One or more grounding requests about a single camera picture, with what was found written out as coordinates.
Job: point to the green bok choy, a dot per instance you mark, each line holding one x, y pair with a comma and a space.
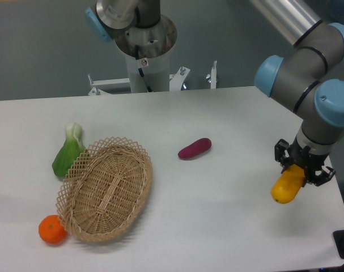
69, 152

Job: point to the woven wicker basket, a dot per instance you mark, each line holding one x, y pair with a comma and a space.
105, 190

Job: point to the yellow mango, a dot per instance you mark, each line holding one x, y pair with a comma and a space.
288, 185

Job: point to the purple sweet potato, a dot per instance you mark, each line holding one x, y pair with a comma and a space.
195, 149

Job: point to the orange tangerine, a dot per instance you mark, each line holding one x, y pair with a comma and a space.
51, 231

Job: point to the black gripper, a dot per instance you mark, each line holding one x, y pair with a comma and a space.
302, 156

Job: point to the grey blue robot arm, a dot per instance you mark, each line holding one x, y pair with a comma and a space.
145, 37

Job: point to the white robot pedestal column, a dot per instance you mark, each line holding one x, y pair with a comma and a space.
148, 74

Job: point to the white base bracket frame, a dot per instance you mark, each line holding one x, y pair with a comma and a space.
177, 82

